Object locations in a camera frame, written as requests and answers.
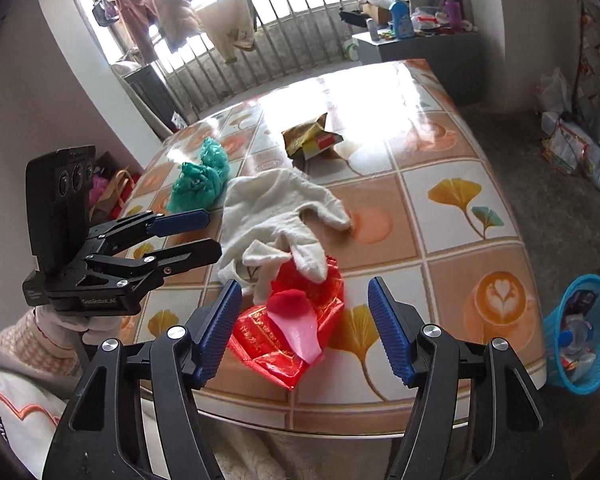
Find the white cloth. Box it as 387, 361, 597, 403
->
217, 167, 352, 307

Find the person's left forearm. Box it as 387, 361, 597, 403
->
0, 310, 88, 382

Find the grey cabinet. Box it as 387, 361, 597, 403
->
352, 30, 482, 64

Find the beige hanging jacket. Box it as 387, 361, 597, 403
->
151, 0, 204, 54

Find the green plastic bag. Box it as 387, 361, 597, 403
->
166, 137, 230, 214

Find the dark small hanging garment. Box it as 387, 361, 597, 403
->
92, 0, 122, 27

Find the pink bag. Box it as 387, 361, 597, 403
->
90, 172, 112, 207

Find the pile of packets on floor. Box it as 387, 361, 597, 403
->
541, 110, 600, 197

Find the red printed plastic bag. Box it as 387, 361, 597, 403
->
228, 257, 346, 392

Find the pink hanging garment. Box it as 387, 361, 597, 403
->
111, 0, 159, 64

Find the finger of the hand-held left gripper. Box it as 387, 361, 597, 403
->
86, 238, 224, 286
87, 208, 211, 256

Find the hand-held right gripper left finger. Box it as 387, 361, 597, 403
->
42, 279, 243, 480

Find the person's white garment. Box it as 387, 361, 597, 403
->
0, 360, 72, 480

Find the purple bottle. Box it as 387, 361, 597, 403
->
443, 1, 464, 32

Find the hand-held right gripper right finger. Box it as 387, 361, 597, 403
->
367, 276, 573, 480

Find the cream hanging cloth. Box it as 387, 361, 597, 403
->
207, 0, 257, 64

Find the yellow snack wrapper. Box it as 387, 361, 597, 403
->
281, 112, 347, 174

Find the white plastic bag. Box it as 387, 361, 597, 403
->
536, 67, 574, 114

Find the cardboard box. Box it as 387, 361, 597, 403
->
359, 1, 393, 23

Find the person's left hand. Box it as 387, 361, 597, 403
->
31, 305, 110, 350

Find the black low cabinet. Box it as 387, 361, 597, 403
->
122, 62, 182, 134

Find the metal window railing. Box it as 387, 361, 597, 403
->
152, 0, 377, 117

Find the blue detergent bottle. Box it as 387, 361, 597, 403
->
387, 0, 414, 40

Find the blue mesh wastebasket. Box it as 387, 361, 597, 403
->
542, 274, 600, 395

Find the smooth red plastic piece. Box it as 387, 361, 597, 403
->
269, 289, 327, 362

